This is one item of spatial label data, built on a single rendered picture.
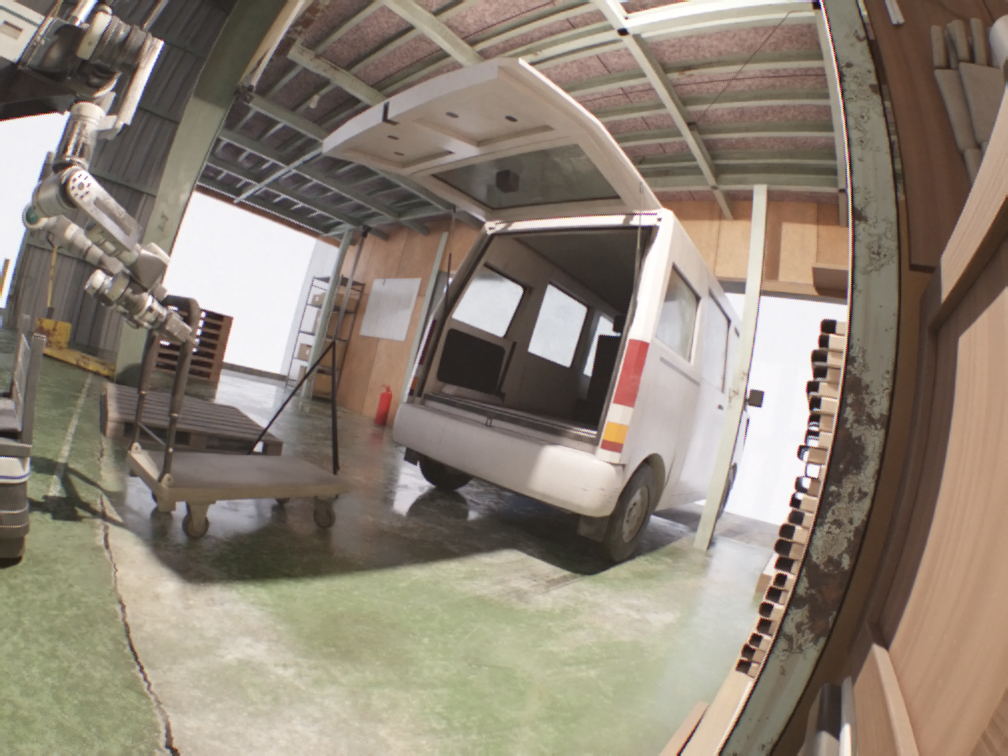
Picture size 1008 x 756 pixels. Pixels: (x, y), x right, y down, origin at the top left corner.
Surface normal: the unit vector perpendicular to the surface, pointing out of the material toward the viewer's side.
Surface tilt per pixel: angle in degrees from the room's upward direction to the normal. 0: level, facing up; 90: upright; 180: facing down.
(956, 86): 90
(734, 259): 90
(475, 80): 106
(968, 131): 90
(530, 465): 87
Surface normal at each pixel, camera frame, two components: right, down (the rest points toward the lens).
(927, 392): -0.60, -0.18
